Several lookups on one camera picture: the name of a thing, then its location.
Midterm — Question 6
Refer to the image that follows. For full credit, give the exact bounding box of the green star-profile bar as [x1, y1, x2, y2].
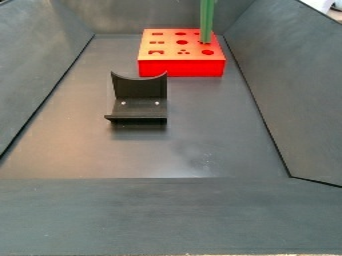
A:
[201, 0, 217, 44]

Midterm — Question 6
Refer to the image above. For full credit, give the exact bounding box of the black curved fixture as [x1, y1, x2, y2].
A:
[105, 73, 167, 122]

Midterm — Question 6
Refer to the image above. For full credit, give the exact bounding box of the red shape-hole block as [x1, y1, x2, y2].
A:
[138, 28, 226, 77]

